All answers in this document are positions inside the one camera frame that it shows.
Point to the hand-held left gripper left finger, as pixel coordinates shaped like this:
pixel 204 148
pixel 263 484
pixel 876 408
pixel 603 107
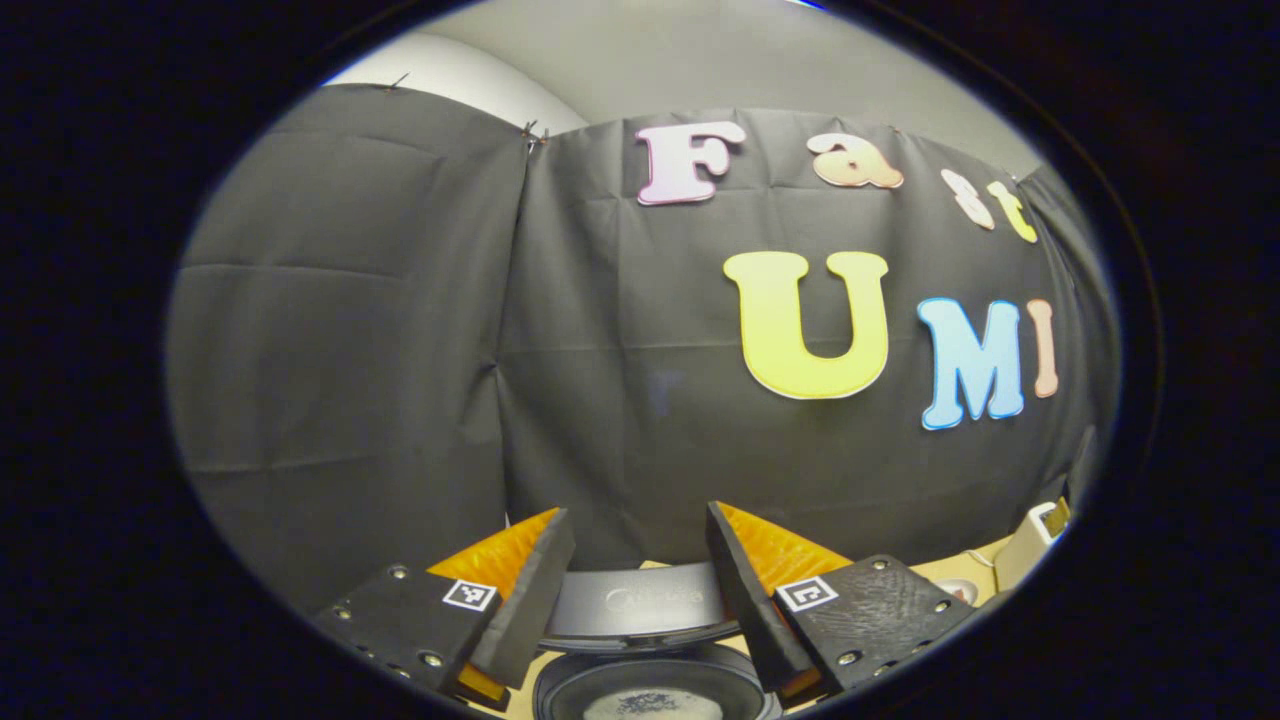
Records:
pixel 530 610

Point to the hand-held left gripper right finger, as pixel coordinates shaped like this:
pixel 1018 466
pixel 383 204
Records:
pixel 750 610

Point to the dark grey rice cooker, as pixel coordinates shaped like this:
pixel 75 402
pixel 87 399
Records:
pixel 640 605

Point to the white rice grains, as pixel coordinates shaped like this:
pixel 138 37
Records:
pixel 650 705

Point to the white ceramic utensil holder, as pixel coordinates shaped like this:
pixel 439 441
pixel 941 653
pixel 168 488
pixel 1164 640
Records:
pixel 1030 545

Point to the round white plate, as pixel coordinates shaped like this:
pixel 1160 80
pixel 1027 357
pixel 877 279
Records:
pixel 958 590

